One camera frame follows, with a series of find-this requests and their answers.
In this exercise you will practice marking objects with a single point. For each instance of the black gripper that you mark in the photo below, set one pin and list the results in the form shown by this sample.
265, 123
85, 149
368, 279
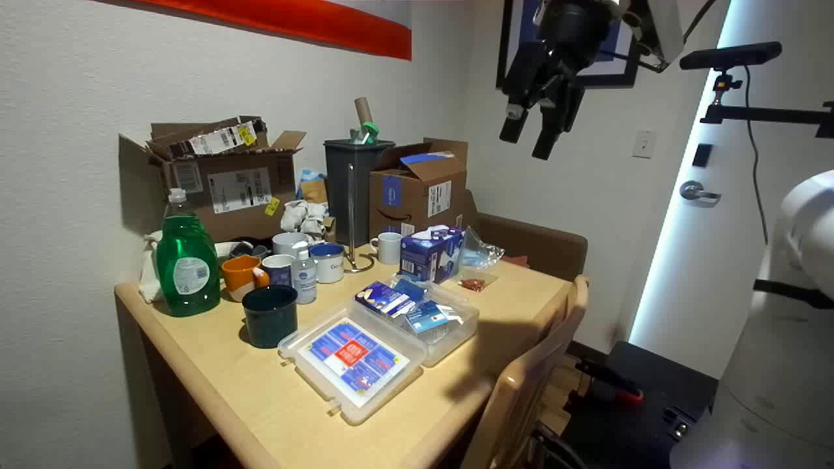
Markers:
556, 52

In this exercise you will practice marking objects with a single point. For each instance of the light blue pad packet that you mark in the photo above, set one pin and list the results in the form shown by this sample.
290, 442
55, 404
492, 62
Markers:
483, 254

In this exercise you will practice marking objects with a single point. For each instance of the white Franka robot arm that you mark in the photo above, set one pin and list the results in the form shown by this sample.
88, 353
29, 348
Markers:
797, 348

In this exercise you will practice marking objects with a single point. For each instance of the brown shipping box with label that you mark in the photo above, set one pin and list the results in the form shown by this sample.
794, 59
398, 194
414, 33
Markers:
419, 197

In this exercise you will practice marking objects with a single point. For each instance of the clear plastic storage box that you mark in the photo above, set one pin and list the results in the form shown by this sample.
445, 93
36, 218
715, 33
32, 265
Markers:
382, 348

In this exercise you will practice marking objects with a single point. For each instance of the open brown cardboard box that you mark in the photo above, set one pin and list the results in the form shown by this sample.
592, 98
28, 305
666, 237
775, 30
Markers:
225, 187

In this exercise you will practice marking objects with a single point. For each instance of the black framed picture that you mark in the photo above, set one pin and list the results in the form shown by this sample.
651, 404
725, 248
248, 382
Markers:
621, 65

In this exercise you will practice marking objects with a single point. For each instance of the brown armchair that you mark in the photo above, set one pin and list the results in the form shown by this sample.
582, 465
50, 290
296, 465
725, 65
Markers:
539, 248

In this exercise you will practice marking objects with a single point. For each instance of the purple pad carton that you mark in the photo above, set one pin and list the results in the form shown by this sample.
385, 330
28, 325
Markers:
429, 250

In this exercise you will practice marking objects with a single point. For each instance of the green item in bin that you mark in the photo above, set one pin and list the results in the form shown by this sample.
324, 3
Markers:
368, 134

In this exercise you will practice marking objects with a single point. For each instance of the brown cardboard tube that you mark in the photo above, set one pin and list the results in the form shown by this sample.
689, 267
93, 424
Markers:
364, 111

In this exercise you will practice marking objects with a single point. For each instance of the black door lock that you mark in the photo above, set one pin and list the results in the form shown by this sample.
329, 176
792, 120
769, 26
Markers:
702, 154

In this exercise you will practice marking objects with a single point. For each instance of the plain white mug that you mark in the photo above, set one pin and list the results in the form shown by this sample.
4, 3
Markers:
386, 248

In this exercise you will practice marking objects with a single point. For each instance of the dark grey trash bin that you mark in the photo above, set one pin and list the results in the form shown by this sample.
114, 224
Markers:
352, 191

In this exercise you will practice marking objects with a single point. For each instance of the pale blue packet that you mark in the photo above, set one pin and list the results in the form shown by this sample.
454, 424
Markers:
433, 316

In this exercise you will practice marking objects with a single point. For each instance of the dark blue red packet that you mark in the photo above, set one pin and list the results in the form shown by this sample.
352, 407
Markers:
385, 300

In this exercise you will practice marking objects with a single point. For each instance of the small tan carton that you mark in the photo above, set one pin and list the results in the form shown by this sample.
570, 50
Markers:
315, 187

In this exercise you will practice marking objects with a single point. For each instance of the white crumpled cloth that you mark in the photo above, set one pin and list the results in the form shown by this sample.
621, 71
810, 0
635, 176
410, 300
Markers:
304, 218

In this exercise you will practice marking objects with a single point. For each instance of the white mug blue inside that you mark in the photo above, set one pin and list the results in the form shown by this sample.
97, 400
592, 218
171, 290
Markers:
326, 265

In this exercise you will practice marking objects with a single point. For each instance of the wooden chair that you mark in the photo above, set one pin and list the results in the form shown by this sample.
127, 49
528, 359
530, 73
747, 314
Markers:
522, 392

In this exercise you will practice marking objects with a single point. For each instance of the small clear sanitizer bottle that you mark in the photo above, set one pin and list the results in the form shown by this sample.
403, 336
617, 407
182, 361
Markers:
305, 276

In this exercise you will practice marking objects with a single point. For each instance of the blue mug white rim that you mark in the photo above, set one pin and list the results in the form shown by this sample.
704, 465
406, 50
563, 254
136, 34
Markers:
277, 273

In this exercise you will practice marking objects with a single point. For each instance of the black robot cart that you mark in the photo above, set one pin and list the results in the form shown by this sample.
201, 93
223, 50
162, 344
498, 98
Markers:
652, 400

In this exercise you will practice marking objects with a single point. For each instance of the dark green mug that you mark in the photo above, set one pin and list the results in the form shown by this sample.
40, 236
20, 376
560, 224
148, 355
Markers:
269, 316

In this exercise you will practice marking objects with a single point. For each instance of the green dish soap bottle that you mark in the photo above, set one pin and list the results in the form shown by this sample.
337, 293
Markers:
187, 269

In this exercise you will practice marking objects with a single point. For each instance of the white rag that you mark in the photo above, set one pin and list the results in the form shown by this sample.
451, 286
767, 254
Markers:
150, 269

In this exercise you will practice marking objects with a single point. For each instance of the white light switch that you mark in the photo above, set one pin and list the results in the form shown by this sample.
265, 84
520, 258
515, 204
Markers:
643, 145

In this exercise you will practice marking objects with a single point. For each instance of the black camera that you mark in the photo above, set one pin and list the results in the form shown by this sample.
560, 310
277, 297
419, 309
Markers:
730, 55

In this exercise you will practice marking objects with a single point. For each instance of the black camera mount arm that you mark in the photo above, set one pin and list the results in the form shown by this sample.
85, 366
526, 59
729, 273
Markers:
764, 112

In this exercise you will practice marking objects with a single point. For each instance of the red wall banner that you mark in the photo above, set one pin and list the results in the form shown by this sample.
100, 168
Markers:
296, 20

